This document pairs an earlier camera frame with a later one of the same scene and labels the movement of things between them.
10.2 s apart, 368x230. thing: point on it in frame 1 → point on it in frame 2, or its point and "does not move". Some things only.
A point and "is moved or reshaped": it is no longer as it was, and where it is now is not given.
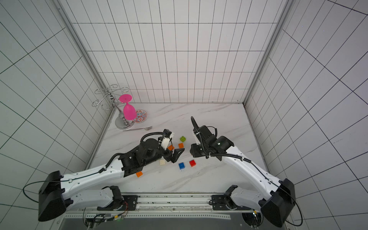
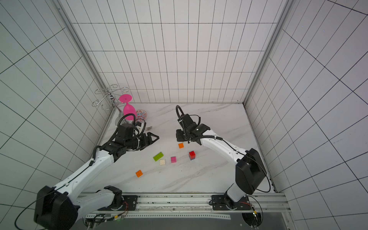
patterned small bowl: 141,115 does not move
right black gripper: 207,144 → 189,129
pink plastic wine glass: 129,110 does not move
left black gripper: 175,156 → 149,141
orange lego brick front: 139,174 does not move
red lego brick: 192,163 is moved or reshaped
